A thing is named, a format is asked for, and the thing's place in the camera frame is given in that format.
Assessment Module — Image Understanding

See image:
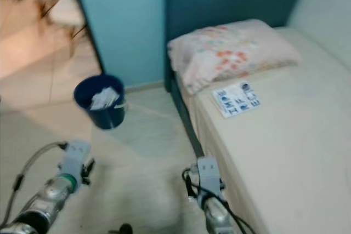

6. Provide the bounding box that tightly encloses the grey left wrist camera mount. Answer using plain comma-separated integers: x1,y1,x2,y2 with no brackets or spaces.
63,139,92,178

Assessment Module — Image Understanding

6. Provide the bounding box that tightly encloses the dark blue plastic bucket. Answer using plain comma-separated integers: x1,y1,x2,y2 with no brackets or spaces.
73,73,127,131

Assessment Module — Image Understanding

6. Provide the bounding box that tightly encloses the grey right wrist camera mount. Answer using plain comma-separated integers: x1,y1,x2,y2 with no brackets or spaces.
197,156,222,194

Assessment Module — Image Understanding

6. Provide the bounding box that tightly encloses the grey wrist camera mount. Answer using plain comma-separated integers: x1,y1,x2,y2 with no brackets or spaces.
63,139,92,178
197,156,222,194

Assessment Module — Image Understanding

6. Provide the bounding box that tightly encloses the pink patterned pillow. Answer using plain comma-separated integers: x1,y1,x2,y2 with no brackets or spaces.
167,19,303,95

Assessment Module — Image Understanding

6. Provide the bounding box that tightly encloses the cream sheeted mattress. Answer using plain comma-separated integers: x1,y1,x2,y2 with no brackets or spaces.
178,26,351,234

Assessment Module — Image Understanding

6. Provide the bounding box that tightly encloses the dark door frame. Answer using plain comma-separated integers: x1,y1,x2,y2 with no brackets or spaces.
69,0,105,76

